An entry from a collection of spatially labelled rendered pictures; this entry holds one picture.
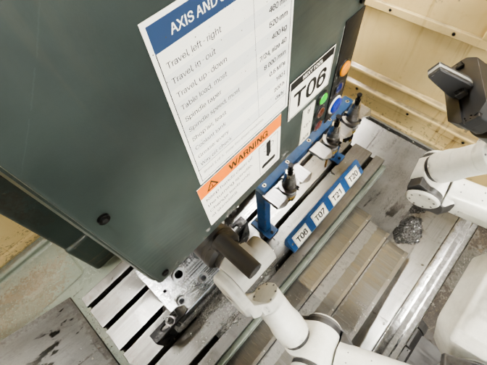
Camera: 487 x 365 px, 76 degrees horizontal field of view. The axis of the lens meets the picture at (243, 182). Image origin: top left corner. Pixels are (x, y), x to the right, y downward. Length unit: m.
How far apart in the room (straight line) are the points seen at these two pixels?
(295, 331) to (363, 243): 0.79
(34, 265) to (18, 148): 1.67
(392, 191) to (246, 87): 1.27
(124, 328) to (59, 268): 0.68
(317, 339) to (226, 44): 0.62
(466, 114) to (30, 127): 0.53
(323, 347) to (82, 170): 0.62
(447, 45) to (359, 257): 0.83
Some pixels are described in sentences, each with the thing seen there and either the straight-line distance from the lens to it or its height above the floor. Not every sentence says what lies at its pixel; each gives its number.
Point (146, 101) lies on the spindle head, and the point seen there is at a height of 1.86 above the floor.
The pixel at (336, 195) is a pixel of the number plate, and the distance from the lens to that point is 1.26.
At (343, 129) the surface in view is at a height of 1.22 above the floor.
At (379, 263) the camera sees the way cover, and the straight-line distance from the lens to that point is 1.44.
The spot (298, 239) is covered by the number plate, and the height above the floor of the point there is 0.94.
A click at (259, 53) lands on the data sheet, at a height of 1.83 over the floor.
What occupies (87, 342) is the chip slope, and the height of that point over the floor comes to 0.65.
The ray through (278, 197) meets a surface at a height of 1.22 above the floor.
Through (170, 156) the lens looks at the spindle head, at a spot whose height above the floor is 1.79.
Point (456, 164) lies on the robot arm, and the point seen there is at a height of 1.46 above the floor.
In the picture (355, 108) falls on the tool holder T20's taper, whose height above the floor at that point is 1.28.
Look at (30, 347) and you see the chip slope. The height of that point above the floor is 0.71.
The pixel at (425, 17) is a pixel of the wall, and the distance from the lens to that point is 1.29.
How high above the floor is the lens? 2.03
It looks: 60 degrees down
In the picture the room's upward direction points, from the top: 9 degrees counter-clockwise
